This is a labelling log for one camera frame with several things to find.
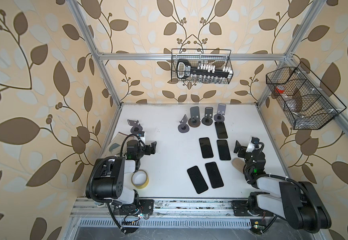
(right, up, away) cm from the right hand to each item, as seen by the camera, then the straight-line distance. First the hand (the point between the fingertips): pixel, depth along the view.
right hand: (246, 144), depth 88 cm
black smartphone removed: (-12, -5, +6) cm, 14 cm away
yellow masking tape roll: (-62, -19, -4) cm, 65 cm away
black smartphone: (-10, +7, +17) cm, 21 cm away
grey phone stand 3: (-18, +14, +24) cm, 34 cm away
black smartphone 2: (-22, -4, +9) cm, 24 cm away
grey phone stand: (-70, +8, +17) cm, 72 cm away
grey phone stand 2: (-37, +9, +17) cm, 41 cm away
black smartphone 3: (-29, -20, -2) cm, 36 cm away
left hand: (-59, +2, +6) cm, 59 cm away
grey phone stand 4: (-9, +22, +21) cm, 31 cm away
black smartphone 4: (-19, -17, -3) cm, 26 cm away
